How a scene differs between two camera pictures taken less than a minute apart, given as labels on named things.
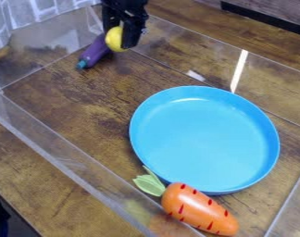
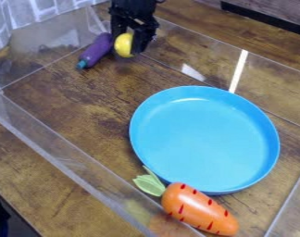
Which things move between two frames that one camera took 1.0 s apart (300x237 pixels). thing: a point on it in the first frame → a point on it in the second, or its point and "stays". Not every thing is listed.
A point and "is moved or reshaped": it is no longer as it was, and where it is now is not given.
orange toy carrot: [191, 205] stays
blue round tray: [207, 138] stays
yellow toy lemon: [113, 39] is moved or reshaped
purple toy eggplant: [95, 54] stays
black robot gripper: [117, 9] → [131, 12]
